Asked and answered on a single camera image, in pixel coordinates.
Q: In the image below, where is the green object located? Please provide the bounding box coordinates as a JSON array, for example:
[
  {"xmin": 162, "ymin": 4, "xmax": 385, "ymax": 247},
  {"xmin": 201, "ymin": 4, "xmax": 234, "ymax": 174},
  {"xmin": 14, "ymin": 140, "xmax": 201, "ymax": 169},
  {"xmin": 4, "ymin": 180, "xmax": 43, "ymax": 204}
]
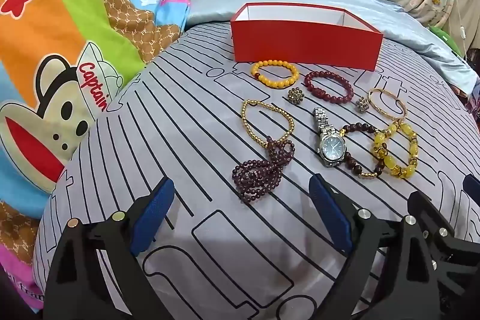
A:
[{"xmin": 429, "ymin": 25, "xmax": 462, "ymax": 56}]

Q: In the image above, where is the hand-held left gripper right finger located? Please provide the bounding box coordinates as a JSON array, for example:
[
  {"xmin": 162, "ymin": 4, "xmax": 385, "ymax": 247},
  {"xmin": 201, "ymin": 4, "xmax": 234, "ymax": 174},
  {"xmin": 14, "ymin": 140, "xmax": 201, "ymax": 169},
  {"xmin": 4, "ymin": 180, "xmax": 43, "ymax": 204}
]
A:
[{"xmin": 308, "ymin": 173, "xmax": 469, "ymax": 320}]

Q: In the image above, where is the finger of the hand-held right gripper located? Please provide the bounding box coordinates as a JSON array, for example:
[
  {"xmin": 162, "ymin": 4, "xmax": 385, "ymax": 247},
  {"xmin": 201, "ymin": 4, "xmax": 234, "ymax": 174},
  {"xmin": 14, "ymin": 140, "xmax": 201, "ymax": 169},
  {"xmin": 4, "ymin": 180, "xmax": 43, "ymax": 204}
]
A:
[
  {"xmin": 463, "ymin": 174, "xmax": 480, "ymax": 204},
  {"xmin": 408, "ymin": 190, "xmax": 480, "ymax": 268}
]

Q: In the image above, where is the gold bangle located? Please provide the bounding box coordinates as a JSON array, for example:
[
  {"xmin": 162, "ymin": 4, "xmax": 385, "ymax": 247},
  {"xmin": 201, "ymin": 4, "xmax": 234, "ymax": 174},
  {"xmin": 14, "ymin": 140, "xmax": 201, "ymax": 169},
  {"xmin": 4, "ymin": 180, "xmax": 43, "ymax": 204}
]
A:
[{"xmin": 367, "ymin": 88, "xmax": 409, "ymax": 120}]

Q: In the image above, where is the light blue quilt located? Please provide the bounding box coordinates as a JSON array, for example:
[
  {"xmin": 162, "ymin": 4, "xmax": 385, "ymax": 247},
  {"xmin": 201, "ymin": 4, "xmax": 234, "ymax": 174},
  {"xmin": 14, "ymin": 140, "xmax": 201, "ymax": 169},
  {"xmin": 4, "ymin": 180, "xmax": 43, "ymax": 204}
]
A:
[{"xmin": 185, "ymin": 0, "xmax": 475, "ymax": 96}]

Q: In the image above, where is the red cardboard box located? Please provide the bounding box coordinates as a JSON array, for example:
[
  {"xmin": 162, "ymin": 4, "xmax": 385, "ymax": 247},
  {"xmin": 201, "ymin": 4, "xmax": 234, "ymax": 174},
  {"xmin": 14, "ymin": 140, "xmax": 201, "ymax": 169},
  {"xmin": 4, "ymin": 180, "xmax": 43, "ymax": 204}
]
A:
[{"xmin": 229, "ymin": 2, "xmax": 384, "ymax": 72}]

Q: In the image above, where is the red bead bracelet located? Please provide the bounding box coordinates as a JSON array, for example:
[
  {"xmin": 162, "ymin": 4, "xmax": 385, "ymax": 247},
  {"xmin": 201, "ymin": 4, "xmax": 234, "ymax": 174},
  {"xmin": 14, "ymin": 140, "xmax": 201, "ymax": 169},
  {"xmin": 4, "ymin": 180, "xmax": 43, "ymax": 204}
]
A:
[{"xmin": 304, "ymin": 70, "xmax": 354, "ymax": 103}]

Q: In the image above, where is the grey striped bed sheet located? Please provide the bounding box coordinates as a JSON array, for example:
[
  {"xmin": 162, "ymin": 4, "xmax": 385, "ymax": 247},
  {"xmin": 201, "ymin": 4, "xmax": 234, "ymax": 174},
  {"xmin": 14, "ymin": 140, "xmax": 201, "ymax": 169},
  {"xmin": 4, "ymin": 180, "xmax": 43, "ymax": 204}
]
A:
[{"xmin": 35, "ymin": 22, "xmax": 480, "ymax": 320}]

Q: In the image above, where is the cartoon monkey blanket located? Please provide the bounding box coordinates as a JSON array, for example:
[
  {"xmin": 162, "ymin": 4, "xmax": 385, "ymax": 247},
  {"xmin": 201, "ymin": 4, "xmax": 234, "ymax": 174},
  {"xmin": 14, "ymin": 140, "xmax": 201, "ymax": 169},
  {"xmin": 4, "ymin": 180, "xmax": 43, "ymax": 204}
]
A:
[{"xmin": 0, "ymin": 0, "xmax": 192, "ymax": 313}]

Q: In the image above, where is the white cable with switch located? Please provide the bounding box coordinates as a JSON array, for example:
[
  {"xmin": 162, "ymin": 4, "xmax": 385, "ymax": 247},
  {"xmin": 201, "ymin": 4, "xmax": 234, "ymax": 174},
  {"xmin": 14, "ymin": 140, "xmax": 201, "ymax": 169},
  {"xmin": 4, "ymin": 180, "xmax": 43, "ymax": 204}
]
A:
[{"xmin": 452, "ymin": 0, "xmax": 469, "ymax": 58}]

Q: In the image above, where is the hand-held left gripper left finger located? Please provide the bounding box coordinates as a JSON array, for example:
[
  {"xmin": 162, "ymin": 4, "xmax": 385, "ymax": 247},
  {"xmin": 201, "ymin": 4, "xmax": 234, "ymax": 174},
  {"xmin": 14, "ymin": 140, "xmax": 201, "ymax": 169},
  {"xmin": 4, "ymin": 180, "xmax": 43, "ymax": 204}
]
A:
[{"xmin": 43, "ymin": 175, "xmax": 177, "ymax": 320}]

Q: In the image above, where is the yellow crystal bead bracelet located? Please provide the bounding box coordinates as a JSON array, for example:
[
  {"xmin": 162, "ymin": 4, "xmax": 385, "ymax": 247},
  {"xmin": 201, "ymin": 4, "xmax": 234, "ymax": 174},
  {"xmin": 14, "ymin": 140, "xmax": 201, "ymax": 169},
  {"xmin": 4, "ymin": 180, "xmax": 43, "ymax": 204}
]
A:
[{"xmin": 371, "ymin": 121, "xmax": 420, "ymax": 179}]

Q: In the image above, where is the dark purple bead necklace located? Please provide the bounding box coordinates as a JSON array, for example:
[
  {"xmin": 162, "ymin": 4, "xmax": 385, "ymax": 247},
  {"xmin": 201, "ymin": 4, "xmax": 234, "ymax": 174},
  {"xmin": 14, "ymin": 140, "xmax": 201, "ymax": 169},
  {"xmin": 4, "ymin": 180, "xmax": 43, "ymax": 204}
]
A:
[{"xmin": 232, "ymin": 138, "xmax": 297, "ymax": 206}]

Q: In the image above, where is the dark brown bead bracelet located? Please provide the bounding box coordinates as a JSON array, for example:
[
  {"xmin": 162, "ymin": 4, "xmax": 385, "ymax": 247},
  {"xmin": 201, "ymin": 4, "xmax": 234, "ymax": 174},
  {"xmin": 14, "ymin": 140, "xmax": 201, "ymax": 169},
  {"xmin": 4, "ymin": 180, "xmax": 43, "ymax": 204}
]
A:
[{"xmin": 339, "ymin": 122, "xmax": 387, "ymax": 179}]

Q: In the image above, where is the gold bead necklace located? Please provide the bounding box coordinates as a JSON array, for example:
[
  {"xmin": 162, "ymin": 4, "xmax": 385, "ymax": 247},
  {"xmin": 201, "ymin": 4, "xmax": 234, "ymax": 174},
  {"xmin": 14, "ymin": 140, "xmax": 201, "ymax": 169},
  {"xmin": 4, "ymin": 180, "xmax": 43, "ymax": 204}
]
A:
[{"xmin": 242, "ymin": 100, "xmax": 295, "ymax": 150}]

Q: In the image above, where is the beige curtain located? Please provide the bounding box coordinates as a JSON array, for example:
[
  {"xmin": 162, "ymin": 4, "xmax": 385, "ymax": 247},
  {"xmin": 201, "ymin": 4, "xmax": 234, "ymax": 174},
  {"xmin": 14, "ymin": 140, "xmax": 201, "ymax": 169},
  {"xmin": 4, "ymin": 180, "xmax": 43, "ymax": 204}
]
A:
[{"xmin": 454, "ymin": 0, "xmax": 480, "ymax": 54}]

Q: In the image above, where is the silver wristwatch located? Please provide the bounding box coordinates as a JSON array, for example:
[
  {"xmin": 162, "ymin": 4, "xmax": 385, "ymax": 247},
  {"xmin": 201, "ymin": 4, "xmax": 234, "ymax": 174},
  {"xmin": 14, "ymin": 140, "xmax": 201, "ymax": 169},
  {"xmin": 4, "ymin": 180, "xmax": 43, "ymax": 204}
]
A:
[{"xmin": 313, "ymin": 107, "xmax": 347, "ymax": 168}]

